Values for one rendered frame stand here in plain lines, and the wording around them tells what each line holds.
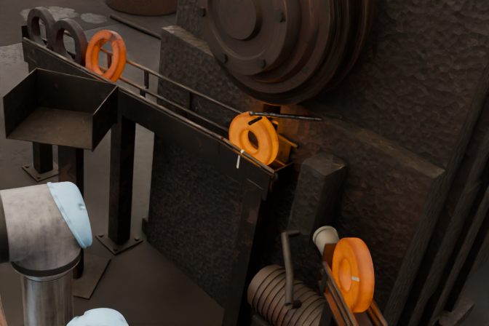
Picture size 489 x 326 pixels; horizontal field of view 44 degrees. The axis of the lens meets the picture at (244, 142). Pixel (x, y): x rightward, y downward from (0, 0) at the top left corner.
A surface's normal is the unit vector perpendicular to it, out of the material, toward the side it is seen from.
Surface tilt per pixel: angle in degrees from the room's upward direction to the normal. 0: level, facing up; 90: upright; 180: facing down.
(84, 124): 5
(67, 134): 5
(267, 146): 90
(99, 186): 0
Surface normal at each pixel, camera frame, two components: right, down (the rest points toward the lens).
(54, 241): 0.45, 0.43
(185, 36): 0.14, -0.84
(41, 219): 0.43, -0.16
